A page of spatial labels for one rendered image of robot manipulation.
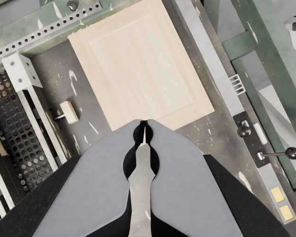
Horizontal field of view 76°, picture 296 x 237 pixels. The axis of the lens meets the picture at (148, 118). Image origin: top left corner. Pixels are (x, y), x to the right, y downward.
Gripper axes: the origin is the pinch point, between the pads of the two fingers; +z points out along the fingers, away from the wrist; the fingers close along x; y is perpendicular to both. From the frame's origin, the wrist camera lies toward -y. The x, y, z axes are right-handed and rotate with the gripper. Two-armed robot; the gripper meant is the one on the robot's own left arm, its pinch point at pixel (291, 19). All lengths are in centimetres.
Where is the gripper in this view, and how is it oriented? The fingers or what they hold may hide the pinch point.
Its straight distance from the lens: 52.3
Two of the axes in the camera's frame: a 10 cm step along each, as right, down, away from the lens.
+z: -2.0, -4.4, 8.8
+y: 3.8, 7.9, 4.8
